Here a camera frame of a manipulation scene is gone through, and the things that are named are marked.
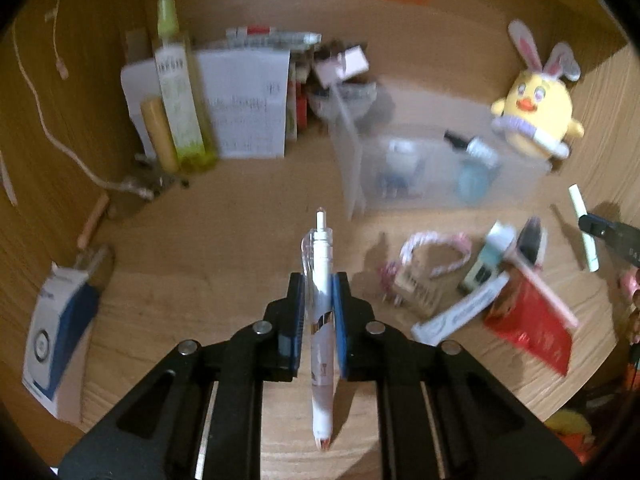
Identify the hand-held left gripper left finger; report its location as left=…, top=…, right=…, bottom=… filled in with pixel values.
left=57, top=271, right=307, bottom=480

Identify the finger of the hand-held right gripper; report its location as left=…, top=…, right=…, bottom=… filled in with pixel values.
left=578, top=212, right=640, bottom=267

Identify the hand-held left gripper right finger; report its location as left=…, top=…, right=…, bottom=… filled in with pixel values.
left=332, top=271, right=585, bottom=480

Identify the green white stick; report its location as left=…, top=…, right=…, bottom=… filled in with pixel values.
left=568, top=184, right=600, bottom=273

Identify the white pen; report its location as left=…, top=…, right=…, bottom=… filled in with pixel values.
left=300, top=207, right=335, bottom=453

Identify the teal bottle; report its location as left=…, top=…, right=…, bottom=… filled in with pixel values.
left=457, top=221, right=517, bottom=296

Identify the pink white braided bracelet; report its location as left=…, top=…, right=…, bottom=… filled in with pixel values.
left=399, top=230, right=473, bottom=280

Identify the clear plastic bin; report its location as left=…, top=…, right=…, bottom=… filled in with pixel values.
left=327, top=84, right=551, bottom=221

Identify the black case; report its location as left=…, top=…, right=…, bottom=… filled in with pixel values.
left=515, top=216, right=549, bottom=267

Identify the beige printed tag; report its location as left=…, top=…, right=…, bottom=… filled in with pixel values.
left=377, top=255, right=443, bottom=320

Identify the pink stick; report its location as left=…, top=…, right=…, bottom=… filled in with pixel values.
left=506, top=254, right=580, bottom=330

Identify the white toothpaste tube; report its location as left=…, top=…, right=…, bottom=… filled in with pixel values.
left=411, top=275, right=511, bottom=346

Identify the red packet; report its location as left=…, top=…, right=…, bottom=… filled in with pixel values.
left=482, top=267, right=573, bottom=377

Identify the yellow chick plush toy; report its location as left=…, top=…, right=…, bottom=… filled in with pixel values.
left=490, top=19, right=586, bottom=161

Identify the blue bottle with black cap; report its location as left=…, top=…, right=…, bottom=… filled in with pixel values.
left=442, top=129, right=503, bottom=206

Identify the blue white figurine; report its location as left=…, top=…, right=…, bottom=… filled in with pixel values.
left=376, top=139, right=428, bottom=198

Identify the metal clip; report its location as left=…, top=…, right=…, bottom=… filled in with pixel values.
left=132, top=157, right=191, bottom=197

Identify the white paper box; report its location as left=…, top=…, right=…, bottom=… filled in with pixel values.
left=120, top=49, right=292, bottom=160

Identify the clear glass bowl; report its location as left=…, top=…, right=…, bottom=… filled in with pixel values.
left=306, top=80, right=380, bottom=123

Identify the wooden stick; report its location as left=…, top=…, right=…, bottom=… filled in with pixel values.
left=77, top=194, right=111, bottom=250

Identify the yellow tube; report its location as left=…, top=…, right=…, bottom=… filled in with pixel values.
left=140, top=97, right=180, bottom=173

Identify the cardboard box of clutter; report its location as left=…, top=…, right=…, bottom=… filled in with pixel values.
left=224, top=24, right=323, bottom=142

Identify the blue white carton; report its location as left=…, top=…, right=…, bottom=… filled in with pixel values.
left=21, top=261, right=103, bottom=423

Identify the green spray bottle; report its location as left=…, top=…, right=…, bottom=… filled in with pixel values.
left=152, top=0, right=218, bottom=173

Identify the small cardboard box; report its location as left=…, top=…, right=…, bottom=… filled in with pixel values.
left=312, top=46, right=371, bottom=87

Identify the white cord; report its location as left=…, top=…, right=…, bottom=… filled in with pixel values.
left=11, top=0, right=156, bottom=201

